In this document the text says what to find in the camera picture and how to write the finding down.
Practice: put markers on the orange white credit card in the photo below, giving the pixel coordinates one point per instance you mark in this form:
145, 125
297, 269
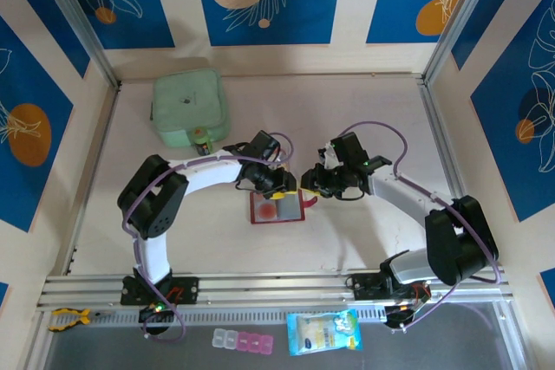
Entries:
266, 210

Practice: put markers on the red leather card holder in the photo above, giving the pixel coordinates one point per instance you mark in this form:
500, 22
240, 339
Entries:
288, 209

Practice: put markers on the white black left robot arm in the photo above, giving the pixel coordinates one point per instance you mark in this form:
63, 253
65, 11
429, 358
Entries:
208, 173

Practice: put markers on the small green bottle orange cap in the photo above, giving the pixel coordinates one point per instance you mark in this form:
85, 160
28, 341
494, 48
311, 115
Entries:
203, 141

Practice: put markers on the mint green zipper pouch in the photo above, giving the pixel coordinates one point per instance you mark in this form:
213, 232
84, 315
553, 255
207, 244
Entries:
186, 101

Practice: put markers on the blue white snack packet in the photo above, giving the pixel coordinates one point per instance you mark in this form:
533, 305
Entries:
323, 333

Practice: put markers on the pink clear pill organizer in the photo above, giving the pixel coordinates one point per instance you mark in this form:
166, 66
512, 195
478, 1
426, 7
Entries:
243, 341

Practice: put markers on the yellow black pliers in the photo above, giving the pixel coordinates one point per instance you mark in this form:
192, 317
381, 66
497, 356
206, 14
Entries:
82, 316

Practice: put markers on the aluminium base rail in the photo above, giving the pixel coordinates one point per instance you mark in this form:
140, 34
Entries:
277, 285

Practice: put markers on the aluminium side rail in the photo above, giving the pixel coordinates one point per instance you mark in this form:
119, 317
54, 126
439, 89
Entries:
92, 179
451, 170

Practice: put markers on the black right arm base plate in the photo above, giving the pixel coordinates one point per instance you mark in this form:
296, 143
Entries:
362, 285

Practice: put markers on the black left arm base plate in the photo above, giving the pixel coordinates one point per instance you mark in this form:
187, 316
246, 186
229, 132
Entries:
188, 290

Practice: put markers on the aluminium corner post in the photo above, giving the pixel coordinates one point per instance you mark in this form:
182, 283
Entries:
80, 19
460, 19

